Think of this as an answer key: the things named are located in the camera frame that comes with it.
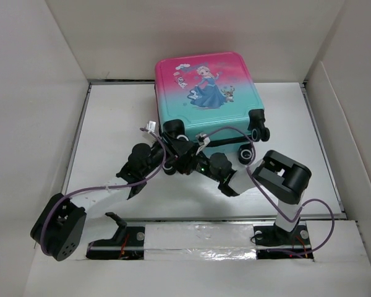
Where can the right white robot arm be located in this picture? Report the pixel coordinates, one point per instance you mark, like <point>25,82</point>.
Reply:
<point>275,173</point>

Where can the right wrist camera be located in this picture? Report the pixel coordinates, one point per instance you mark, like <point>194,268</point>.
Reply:
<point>203,141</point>

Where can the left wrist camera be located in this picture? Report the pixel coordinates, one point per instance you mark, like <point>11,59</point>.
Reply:
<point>149,128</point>

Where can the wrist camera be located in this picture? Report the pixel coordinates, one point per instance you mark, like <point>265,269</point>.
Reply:
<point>203,141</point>
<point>149,128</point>

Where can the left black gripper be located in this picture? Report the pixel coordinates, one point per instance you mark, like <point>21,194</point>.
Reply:
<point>175,147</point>

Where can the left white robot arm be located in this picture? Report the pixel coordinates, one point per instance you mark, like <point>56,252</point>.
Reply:
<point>59,228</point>

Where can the pink and teal kids suitcase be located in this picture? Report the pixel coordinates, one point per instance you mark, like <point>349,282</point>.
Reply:
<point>210,94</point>

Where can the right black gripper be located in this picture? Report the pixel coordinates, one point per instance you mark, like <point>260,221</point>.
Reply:
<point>187,162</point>

